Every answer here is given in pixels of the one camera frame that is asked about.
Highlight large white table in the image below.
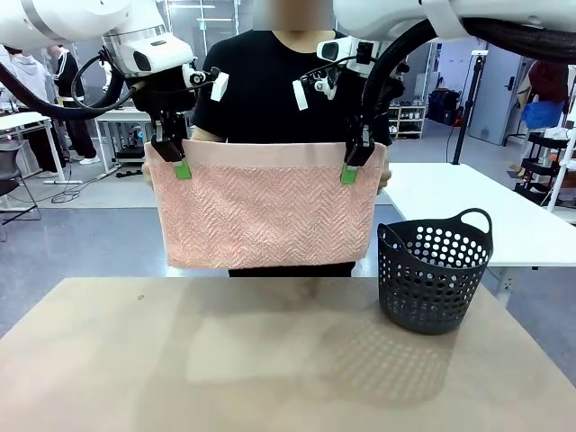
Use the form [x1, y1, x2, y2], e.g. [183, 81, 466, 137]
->
[381, 161, 576, 296]

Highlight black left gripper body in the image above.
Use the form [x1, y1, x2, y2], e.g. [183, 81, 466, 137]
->
[132, 65, 195, 122]

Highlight white desk with grey legs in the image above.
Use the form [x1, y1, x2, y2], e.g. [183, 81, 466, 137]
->
[0, 111, 85, 185]

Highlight black office chair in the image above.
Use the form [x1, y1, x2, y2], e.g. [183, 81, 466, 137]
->
[0, 142, 42, 242]

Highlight black tripod stand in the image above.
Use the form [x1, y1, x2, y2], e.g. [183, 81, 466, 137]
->
[451, 49, 490, 166]

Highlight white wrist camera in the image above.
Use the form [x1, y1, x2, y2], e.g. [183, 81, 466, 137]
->
[292, 67, 339, 112]
[182, 65, 230, 103]

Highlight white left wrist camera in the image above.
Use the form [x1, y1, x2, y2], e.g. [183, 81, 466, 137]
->
[182, 65, 230, 103]

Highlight black suitcase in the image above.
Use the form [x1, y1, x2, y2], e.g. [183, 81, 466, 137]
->
[427, 88, 464, 126]

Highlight black floor cable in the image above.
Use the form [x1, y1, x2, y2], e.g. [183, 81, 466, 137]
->
[50, 178, 98, 205]

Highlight person in black striped jacket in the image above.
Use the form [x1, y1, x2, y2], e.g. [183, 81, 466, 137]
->
[47, 44, 103, 166]

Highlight dark grey perforated basket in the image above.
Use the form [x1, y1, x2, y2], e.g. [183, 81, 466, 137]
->
[376, 207, 494, 336]

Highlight person in black t-shirt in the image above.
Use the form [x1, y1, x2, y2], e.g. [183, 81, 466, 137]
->
[192, 29, 393, 278]

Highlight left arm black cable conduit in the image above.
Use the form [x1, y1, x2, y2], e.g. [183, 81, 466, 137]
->
[0, 47, 149, 122]

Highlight dark red hanging garment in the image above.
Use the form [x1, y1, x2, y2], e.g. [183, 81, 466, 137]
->
[527, 58, 571, 104]

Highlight grey door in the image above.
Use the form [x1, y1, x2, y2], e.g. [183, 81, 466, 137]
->
[467, 44, 531, 147]

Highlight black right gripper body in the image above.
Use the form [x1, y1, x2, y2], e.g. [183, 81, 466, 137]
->
[345, 71, 392, 131]

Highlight black computer with lights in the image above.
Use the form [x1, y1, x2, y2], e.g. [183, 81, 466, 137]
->
[115, 125, 148, 160]

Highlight person's right forearm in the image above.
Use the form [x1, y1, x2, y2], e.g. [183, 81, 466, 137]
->
[190, 125, 229, 144]

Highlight white shoe shelf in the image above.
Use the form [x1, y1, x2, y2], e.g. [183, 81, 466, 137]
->
[387, 103, 428, 139]

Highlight pink towel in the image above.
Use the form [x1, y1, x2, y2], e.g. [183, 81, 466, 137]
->
[146, 139, 391, 271]

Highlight person in grey hoodie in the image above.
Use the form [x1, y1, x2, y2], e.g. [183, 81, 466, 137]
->
[6, 47, 68, 179]

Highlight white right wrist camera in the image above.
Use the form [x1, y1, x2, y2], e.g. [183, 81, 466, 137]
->
[292, 67, 339, 112]

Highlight black utility cart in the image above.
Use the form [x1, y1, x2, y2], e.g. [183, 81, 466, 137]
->
[515, 129, 576, 197]

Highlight white desk with robots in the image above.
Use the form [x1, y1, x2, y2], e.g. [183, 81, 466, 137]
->
[94, 107, 157, 175]

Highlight blue bag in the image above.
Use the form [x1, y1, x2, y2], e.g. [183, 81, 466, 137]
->
[521, 100, 566, 130]

